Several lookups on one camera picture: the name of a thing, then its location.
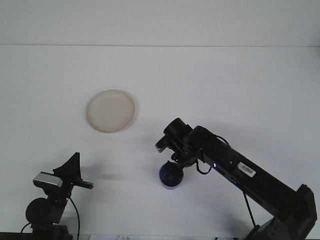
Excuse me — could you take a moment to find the black base platform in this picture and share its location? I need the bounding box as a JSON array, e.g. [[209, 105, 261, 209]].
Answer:
[[0, 231, 32, 240]]

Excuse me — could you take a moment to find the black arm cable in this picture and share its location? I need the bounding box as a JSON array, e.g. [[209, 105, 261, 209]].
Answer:
[[193, 134, 259, 232], [67, 196, 81, 240]]

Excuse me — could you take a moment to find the white printed paper sheet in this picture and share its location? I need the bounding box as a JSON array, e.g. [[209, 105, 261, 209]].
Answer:
[[88, 234, 142, 240]]

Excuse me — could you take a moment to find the pale blue cup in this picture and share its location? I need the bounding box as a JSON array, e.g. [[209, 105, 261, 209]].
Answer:
[[158, 161, 185, 192]]

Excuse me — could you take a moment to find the pale round plate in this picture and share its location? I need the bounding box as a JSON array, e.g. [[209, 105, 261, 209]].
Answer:
[[86, 89, 137, 134]]

